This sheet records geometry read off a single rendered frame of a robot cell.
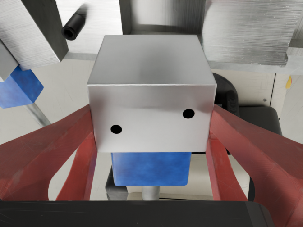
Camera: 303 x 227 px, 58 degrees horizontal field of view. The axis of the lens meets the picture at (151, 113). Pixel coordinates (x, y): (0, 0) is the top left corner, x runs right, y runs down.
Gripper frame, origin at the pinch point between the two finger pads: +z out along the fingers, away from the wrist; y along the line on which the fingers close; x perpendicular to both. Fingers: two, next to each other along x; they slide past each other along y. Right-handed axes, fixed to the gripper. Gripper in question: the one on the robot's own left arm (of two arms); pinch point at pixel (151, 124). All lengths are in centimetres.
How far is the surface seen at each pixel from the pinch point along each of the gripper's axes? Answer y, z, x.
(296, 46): -10.2, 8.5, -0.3
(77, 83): 39, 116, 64
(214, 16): -3.9, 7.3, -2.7
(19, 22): 11.2, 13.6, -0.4
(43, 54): 10.0, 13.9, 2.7
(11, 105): 14.7, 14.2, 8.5
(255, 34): -6.5, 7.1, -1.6
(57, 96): 53, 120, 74
